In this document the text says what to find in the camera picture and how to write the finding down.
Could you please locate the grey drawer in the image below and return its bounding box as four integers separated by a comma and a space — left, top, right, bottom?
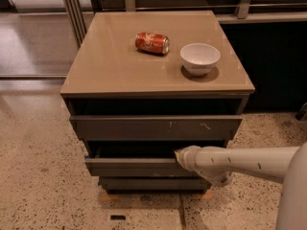
99, 176, 211, 191
85, 144, 196, 177
70, 115, 242, 141

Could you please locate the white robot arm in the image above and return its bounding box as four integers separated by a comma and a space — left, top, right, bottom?
175, 144, 307, 230

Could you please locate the grey bottom drawer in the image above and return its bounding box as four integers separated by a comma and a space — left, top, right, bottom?
99, 176, 211, 191

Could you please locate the grey drawer cabinet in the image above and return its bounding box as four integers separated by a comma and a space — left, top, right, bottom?
59, 10, 256, 196

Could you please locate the grey top drawer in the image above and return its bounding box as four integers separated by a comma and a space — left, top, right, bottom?
70, 115, 242, 141

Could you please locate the white bowl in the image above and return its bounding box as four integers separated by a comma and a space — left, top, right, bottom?
180, 43, 221, 76

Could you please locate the red soda can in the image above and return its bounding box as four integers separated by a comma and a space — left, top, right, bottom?
135, 33, 170, 55

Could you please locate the metal railing frame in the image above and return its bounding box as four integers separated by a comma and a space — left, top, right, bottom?
1, 0, 307, 44

